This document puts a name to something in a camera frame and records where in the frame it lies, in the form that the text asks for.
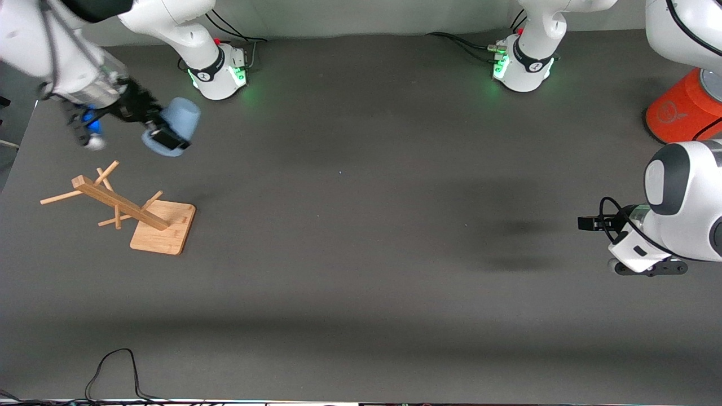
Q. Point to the orange cylinder with grey lid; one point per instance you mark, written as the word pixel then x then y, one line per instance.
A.
pixel 677 113

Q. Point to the wooden cup rack stand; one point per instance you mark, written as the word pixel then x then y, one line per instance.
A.
pixel 161 234

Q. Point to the small black edge object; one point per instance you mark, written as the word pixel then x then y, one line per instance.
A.
pixel 4 102

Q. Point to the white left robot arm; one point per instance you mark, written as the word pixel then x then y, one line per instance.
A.
pixel 530 62

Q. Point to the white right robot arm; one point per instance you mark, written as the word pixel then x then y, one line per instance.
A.
pixel 186 28

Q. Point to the light blue plastic cup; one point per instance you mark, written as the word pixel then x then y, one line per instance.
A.
pixel 180 121

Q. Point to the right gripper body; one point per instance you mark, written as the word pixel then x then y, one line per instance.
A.
pixel 134 104

